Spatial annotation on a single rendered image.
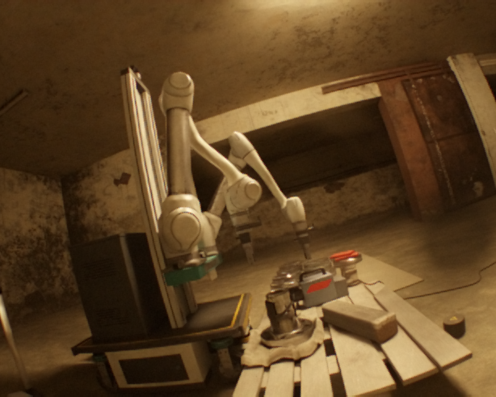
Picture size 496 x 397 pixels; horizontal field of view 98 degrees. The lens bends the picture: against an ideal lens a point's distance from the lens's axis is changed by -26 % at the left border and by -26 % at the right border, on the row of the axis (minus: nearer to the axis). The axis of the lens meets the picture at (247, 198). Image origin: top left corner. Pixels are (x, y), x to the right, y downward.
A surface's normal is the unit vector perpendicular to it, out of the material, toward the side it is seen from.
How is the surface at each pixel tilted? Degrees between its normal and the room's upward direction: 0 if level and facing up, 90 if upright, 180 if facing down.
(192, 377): 90
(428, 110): 90
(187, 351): 90
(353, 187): 90
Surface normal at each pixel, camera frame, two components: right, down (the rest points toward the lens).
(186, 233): 0.35, -0.11
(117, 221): -0.17, -0.07
